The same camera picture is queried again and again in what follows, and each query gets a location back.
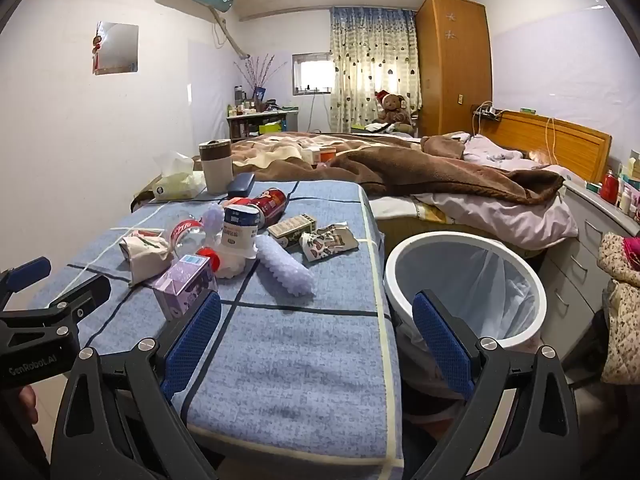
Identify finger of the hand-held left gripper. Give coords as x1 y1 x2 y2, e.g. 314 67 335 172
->
0 257 53 311
45 275 112 335

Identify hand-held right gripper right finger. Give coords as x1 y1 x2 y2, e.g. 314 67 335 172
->
410 290 593 480

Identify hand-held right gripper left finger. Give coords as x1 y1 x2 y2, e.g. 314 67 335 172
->
50 291 222 480

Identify purple drink carton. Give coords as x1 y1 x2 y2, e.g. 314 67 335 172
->
152 254 219 322

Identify white red packet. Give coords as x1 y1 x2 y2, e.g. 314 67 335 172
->
118 229 174 287

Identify white round trash bin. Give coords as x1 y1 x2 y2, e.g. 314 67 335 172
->
384 232 549 397

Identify clear plastic bottle red label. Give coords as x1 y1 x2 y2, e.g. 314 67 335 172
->
169 214 222 272

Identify white blue paper cup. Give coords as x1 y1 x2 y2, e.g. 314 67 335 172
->
220 205 264 262

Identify lilac bubble wrap roll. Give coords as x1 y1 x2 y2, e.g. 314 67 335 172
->
255 234 316 297

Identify green patterned small box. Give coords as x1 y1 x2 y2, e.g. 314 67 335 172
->
267 214 319 247

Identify patterned paper packet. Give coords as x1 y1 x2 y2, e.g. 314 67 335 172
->
299 225 359 264

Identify red drink can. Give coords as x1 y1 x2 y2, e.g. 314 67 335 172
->
239 187 289 227

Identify person's left hand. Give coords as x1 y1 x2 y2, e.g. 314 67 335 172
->
19 384 39 427

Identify blue checked tablecloth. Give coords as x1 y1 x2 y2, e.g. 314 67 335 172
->
30 180 405 480

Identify lilac quilt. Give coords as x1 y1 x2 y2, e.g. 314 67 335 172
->
370 132 583 252

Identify dark folding chair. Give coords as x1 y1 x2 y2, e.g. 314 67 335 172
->
565 305 618 393

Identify pale yellow tissue pack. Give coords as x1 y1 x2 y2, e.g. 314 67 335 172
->
151 151 206 202

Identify dark blue glasses case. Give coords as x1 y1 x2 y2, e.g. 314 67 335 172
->
226 172 256 199

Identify grey drawer dresser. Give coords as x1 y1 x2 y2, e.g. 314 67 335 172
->
537 179 640 347

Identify brown fleece blanket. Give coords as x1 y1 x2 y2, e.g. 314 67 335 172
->
192 131 566 207

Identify beige brown tumbler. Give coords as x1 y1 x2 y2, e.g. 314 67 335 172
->
199 140 235 196

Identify floral quilted jacket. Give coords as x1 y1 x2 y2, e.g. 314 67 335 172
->
597 232 640 387

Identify pink plaid cloth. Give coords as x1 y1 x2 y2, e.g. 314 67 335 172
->
622 236 640 272

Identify orange box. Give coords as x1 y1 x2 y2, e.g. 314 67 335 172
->
311 145 339 167

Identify red jar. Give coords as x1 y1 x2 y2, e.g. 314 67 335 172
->
600 170 620 205

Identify cluttered side shelf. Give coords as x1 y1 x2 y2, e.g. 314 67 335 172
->
226 87 301 142

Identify wooden bed headboard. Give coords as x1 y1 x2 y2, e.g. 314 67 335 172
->
471 110 612 184

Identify brown teddy bear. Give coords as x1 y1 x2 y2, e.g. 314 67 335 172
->
372 90 414 129

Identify stacked medicine boxes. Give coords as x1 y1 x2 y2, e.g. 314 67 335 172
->
619 149 640 182

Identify vase of purple branches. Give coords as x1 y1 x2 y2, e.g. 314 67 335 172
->
234 54 287 92

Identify wooden wardrobe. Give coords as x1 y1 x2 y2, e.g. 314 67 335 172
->
415 0 494 137

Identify heart patterned curtain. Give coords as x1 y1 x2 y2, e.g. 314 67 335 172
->
329 7 421 134

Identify small window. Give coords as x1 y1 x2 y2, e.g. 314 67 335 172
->
292 52 334 95

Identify wrapped air conditioner pipe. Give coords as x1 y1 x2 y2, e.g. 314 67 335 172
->
210 7 252 59

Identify white charging cable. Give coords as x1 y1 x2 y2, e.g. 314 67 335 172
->
544 117 559 167

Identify wall mirror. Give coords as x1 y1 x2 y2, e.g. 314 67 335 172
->
93 21 140 76

